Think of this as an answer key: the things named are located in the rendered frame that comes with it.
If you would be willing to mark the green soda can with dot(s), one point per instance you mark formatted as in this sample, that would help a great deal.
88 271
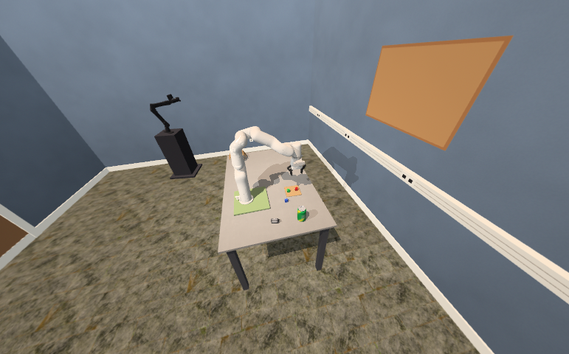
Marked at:
301 213

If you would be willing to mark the tan square mat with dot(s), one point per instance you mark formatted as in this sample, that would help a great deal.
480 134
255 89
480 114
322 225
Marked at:
292 191

